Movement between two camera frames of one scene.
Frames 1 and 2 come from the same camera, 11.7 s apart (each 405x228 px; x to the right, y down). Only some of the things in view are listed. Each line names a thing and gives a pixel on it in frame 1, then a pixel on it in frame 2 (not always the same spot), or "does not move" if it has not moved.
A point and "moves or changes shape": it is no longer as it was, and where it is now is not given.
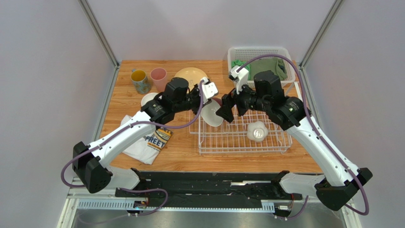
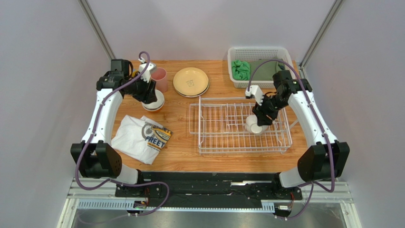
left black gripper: [196, 91] -> [147, 97]
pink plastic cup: [159, 76] does not move
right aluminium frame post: [314, 44] does not move
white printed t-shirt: [148, 149] does not move
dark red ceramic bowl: [208, 112] moves or changes shape
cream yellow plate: [193, 75] does not move
